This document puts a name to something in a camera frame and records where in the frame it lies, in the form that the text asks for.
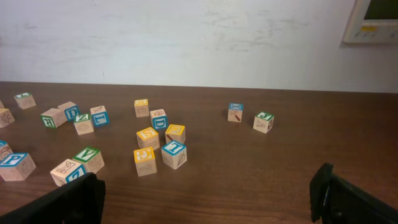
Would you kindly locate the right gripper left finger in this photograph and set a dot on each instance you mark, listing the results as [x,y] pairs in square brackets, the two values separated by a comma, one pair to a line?
[79,201]

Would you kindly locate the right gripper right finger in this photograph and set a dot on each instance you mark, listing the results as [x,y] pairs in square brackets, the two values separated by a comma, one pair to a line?
[335,200]

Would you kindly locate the white wooden X block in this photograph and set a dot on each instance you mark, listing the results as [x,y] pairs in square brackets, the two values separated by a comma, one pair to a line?
[67,171]

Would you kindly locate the green V block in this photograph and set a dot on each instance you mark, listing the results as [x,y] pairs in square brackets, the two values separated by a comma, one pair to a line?
[91,159]

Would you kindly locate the blue P block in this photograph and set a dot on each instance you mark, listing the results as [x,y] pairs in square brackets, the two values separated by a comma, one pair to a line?
[17,167]

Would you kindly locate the yellow E block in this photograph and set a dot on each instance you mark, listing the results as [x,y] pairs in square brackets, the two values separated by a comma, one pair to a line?
[145,161]

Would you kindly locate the green Z block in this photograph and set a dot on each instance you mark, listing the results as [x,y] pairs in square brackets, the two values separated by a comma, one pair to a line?
[83,124]

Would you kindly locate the wooden block green side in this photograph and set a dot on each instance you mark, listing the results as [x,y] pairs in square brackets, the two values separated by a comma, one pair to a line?
[53,118]

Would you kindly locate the yellow S block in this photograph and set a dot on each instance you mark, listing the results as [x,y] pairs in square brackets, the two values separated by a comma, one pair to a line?
[148,137]

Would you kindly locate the red G block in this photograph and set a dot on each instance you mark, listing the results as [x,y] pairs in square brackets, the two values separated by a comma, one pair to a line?
[70,109]

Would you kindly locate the blue H block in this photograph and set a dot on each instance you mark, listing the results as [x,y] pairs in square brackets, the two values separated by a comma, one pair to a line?
[5,150]

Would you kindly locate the blue I block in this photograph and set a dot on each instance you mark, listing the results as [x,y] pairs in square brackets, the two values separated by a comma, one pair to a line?
[174,154]

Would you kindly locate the green J block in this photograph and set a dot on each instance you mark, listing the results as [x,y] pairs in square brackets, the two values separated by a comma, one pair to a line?
[263,122]

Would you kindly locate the yellow block top centre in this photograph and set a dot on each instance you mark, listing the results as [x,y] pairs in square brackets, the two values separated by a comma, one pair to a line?
[141,108]

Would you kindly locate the wooden block blue D side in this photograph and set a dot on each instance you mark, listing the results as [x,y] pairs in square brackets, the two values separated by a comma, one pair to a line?
[159,119]

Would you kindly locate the yellow block right pair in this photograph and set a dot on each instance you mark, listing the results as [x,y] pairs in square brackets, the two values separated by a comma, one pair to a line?
[6,117]

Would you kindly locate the yellow block right cluster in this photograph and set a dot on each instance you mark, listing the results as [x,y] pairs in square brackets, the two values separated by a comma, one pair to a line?
[175,132]

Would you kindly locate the green L block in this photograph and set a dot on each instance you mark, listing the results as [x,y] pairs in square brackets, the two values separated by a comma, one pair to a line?
[25,100]

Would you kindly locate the blue X block far right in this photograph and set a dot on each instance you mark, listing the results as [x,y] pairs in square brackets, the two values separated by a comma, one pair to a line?
[235,112]

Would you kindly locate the wall mounted white panel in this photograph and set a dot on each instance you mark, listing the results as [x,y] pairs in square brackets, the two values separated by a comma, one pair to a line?
[372,22]

